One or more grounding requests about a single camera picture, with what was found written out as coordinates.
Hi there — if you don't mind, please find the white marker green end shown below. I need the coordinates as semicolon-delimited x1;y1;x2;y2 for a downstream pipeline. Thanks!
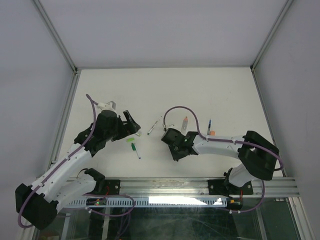
147;115;162;135

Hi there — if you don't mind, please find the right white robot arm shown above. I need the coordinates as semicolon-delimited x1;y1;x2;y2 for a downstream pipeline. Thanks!
161;128;279;196

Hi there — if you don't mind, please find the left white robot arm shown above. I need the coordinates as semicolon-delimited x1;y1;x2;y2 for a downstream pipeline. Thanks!
15;110;141;230

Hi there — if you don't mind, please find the light green pen cap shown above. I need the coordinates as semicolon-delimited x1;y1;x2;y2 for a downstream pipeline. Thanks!
126;137;135;143

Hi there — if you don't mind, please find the dark green pen cap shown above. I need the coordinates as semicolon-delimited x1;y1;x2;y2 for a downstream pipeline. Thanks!
131;143;137;151

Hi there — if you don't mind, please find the white pen blue tip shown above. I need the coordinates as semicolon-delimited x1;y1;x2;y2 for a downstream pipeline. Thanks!
135;149;141;159

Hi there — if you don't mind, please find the orange tip clear marker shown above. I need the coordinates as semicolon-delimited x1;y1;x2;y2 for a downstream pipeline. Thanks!
181;116;188;134

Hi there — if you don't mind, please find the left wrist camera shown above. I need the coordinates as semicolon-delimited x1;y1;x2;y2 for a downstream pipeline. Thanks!
97;101;117;112

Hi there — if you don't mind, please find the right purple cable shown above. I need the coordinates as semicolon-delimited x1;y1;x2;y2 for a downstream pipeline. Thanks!
162;105;285;214

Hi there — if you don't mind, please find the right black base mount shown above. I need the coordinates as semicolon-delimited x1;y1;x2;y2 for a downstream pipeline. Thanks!
207;179;254;197

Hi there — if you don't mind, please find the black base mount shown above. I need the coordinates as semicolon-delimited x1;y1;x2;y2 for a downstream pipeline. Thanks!
207;179;254;197
94;179;121;196

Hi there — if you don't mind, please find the slotted cable duct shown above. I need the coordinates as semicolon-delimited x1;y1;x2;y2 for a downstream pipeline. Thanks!
66;196;227;209

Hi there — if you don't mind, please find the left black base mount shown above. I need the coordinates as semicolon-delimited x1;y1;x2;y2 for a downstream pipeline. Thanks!
94;179;121;196

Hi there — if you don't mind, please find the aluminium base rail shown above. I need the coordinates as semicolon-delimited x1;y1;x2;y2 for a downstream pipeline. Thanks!
31;176;301;201

